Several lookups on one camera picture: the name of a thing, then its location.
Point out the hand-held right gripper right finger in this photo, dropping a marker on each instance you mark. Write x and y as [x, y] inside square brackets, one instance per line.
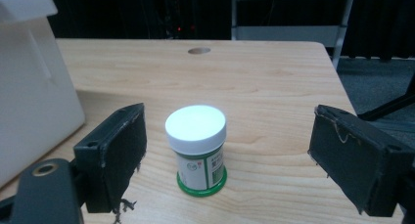
[352, 158]

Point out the white plastic box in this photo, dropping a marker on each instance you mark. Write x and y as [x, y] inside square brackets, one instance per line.
[29, 97]

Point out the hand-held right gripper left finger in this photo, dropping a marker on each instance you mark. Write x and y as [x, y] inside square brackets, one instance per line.
[111, 158]

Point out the grey metal stand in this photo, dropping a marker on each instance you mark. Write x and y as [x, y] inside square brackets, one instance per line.
[287, 32]

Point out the black stand leg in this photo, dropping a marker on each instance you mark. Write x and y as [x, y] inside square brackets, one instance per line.
[388, 107]

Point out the dark curtain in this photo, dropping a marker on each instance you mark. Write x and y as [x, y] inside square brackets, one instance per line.
[381, 22]
[114, 12]

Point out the white-capped green-labelled jar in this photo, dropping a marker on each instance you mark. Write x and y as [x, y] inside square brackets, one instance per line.
[195, 127]

